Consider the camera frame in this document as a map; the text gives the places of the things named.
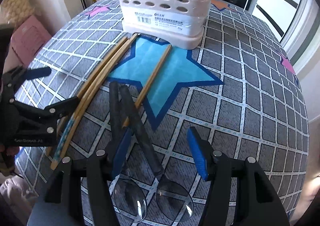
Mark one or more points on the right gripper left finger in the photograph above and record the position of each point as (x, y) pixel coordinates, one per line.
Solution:
(62, 198)

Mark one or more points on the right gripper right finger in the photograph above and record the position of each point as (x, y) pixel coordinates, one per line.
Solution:
(257, 202)

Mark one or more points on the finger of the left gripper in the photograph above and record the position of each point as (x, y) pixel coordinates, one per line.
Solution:
(32, 74)

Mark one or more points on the black translucent spoon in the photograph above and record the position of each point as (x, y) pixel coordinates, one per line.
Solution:
(172, 198)
(128, 197)

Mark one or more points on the pink box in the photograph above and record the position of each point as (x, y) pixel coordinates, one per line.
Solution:
(28, 39)

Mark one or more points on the checkered grey tablecloth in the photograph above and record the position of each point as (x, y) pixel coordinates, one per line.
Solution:
(258, 110)

